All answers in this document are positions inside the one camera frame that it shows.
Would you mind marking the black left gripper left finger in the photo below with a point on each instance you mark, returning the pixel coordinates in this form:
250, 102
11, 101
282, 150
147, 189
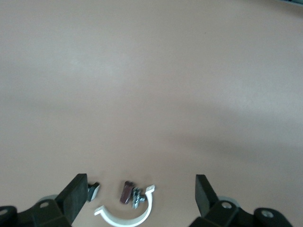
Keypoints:
71, 201

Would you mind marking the white curved pipe clamp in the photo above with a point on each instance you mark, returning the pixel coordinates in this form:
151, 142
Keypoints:
148, 203

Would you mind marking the brown table mat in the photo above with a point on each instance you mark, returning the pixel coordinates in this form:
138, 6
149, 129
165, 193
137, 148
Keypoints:
151, 94

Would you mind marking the brown block with metal clip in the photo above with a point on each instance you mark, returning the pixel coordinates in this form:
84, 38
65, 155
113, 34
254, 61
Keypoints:
126, 192

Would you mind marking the small black white clip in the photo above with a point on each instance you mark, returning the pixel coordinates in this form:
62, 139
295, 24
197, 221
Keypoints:
94, 190

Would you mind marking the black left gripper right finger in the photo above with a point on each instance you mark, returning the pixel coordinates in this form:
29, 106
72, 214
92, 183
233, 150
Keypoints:
208, 205

